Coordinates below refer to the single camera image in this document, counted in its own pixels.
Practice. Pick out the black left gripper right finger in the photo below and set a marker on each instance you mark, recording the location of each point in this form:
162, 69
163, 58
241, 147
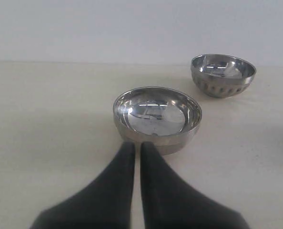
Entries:
171, 203

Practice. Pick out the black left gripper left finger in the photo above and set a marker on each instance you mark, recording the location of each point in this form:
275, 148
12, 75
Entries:
104, 204

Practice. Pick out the wide shallow steel bowl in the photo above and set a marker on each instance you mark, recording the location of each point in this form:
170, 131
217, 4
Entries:
166, 117

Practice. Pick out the patterned deep steel bowl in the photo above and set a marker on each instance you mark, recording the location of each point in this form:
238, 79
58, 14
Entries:
220, 75

